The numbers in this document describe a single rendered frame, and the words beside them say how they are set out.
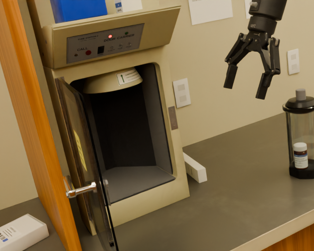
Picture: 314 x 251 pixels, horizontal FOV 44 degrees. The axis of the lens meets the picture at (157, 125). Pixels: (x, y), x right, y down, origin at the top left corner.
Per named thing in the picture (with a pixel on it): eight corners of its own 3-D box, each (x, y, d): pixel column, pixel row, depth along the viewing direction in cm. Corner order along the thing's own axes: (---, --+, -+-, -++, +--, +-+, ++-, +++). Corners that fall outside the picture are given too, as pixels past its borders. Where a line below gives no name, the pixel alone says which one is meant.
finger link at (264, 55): (262, 43, 109) (266, 40, 108) (273, 77, 104) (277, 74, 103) (253, 40, 107) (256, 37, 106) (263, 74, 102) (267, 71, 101)
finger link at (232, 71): (231, 64, 114) (229, 64, 115) (224, 87, 115) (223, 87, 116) (237, 66, 116) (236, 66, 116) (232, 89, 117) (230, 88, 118)
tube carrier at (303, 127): (279, 169, 123) (274, 105, 117) (304, 159, 128) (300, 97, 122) (306, 180, 114) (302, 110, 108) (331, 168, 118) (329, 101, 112)
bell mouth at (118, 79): (76, 89, 116) (71, 71, 115) (128, 76, 123) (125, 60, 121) (93, 96, 101) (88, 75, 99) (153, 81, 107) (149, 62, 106)
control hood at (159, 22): (50, 68, 93) (40, 27, 90) (166, 44, 106) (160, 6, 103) (61, 71, 83) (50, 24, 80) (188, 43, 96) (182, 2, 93)
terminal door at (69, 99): (94, 221, 104) (59, 76, 93) (124, 289, 76) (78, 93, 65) (91, 222, 104) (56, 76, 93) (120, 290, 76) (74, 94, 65)
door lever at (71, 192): (87, 178, 82) (85, 167, 81) (96, 194, 73) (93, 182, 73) (63, 186, 81) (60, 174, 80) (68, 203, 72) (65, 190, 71)
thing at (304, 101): (279, 112, 118) (277, 91, 116) (301, 104, 121) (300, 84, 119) (301, 117, 110) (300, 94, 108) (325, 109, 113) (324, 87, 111)
